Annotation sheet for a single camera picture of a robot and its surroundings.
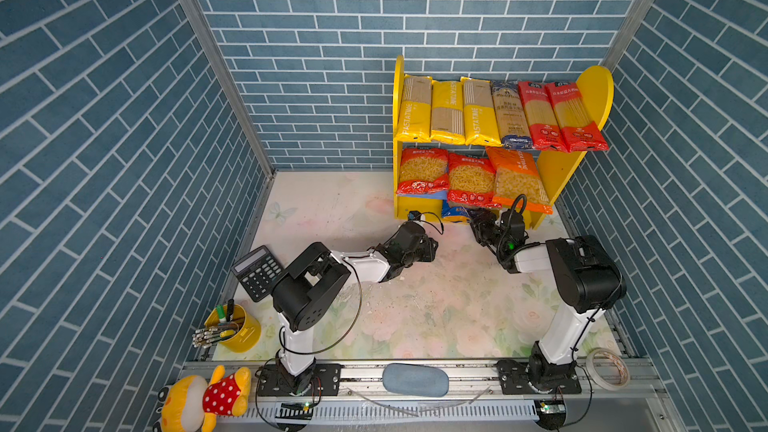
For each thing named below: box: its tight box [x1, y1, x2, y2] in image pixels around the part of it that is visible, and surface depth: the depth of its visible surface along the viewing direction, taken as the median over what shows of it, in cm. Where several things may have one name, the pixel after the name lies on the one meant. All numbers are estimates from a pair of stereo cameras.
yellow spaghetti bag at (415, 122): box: [396, 74, 433, 142], surface depth 78 cm
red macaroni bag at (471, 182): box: [447, 153, 502, 209], surface depth 96 cm
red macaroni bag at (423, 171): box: [396, 148, 449, 195], surface depth 98 cm
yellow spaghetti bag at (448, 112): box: [430, 80, 466, 145], surface depth 78 cm
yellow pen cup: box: [192, 299, 262, 354], surface depth 74 cm
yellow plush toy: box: [154, 365, 252, 432], surface depth 67 cm
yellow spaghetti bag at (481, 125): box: [461, 77, 504, 148], surface depth 77 cm
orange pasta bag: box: [486, 146, 553, 215], surface depth 96 cm
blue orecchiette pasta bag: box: [442, 200, 471, 223], surface depth 101 cm
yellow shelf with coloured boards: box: [392, 55, 446, 222], surface depth 86 cm
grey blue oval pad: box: [382, 363, 449, 397], surface depth 73 cm
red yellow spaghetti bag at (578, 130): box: [545, 82, 609, 152], surface depth 75 cm
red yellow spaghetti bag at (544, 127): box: [518, 81, 567, 151], surface depth 77 cm
